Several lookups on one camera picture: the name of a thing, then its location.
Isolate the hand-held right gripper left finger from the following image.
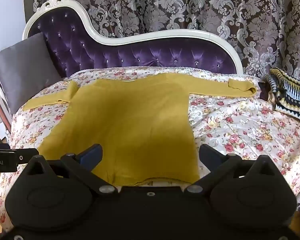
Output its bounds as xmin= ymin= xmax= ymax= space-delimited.
xmin=22 ymin=144 xmax=118 ymax=197

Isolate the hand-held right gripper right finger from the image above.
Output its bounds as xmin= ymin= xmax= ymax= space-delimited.
xmin=186 ymin=144 xmax=281 ymax=197

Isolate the mustard yellow sweater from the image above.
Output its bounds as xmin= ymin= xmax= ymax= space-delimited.
xmin=22 ymin=74 xmax=258 ymax=187

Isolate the floral blanket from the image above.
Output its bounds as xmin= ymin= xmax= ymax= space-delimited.
xmin=0 ymin=66 xmax=300 ymax=233

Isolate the dark purple cloth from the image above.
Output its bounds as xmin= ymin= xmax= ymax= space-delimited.
xmin=259 ymin=80 xmax=277 ymax=103

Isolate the grey cushion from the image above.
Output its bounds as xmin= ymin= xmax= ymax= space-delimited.
xmin=0 ymin=32 xmax=63 ymax=115

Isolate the striped knit cloth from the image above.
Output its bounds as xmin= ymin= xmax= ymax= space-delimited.
xmin=265 ymin=67 xmax=300 ymax=124

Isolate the purple tufted headboard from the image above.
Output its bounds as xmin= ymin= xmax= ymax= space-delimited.
xmin=22 ymin=0 xmax=244 ymax=79

